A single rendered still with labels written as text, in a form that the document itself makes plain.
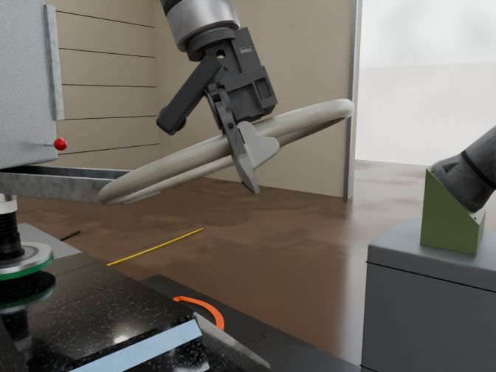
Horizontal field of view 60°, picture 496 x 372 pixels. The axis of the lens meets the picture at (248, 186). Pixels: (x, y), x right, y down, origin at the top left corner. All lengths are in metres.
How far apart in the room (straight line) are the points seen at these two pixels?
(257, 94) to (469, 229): 0.98
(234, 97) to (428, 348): 1.09
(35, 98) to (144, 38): 6.71
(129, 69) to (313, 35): 3.16
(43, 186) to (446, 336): 1.15
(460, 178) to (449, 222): 0.13
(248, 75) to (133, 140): 7.09
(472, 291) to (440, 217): 0.23
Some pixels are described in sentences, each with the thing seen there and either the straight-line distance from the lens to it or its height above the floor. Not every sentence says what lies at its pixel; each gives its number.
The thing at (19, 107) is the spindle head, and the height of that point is 1.28.
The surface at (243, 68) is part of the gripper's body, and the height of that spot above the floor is 1.34.
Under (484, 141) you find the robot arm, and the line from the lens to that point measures 1.43.
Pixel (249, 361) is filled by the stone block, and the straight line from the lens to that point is 1.15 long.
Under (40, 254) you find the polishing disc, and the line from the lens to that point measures 1.28.
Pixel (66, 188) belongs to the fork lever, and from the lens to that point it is 1.00.
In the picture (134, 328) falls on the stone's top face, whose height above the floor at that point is 0.83.
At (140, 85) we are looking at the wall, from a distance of 7.73.
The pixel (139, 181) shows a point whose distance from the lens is 0.62.
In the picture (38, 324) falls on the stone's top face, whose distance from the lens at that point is 1.04.
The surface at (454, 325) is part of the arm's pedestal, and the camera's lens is 1.42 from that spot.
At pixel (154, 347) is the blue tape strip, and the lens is 0.94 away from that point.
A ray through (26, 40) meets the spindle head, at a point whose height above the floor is 1.43.
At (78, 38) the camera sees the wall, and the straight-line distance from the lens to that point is 7.14.
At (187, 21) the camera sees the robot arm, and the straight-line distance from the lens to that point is 0.58.
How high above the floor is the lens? 1.30
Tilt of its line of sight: 11 degrees down
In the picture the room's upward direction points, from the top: straight up
